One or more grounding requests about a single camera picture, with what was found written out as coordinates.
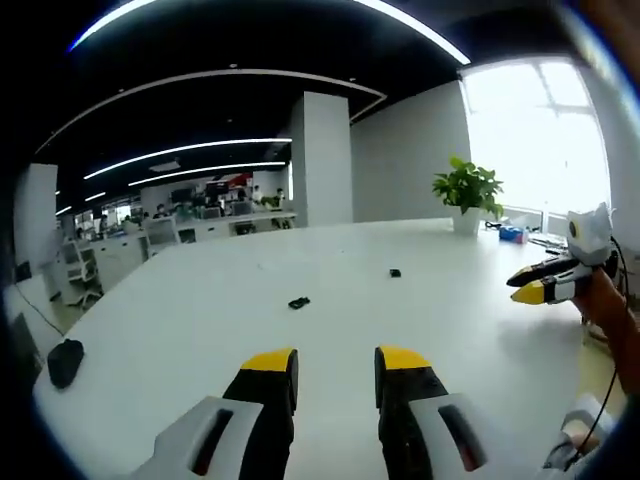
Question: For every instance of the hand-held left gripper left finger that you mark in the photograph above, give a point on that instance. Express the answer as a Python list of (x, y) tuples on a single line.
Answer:
[(240, 425)]

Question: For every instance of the black computer mouse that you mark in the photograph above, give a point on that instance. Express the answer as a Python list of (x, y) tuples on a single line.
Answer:
[(65, 362)]

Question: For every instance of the black pronged plastic buckle part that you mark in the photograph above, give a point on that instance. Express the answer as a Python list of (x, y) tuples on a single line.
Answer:
[(299, 302)]

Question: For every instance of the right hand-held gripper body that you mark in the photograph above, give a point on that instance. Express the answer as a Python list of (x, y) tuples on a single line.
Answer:
[(590, 235)]

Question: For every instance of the white office desk row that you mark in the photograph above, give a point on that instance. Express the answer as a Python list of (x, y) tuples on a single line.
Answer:
[(215, 227)]

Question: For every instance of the black socket plastic buckle part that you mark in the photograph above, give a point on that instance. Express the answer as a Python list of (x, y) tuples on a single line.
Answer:
[(395, 273)]

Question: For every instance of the bright window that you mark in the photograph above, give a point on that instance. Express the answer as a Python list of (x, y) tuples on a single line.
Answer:
[(535, 140)]

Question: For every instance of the white ceiling light strip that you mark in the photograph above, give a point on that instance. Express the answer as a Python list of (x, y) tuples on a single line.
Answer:
[(415, 27), (190, 150), (210, 170), (115, 25)]

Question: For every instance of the green potted plant white pot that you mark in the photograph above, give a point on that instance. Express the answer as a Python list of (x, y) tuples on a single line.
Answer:
[(466, 189)]

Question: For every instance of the blue tissue box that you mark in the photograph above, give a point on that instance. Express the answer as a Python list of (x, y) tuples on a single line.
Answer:
[(514, 234)]

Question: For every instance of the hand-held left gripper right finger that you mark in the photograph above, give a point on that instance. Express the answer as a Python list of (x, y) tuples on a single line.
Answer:
[(425, 430)]

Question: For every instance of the white office chair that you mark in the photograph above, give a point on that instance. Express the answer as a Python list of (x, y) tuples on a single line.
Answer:
[(162, 231), (77, 267)]

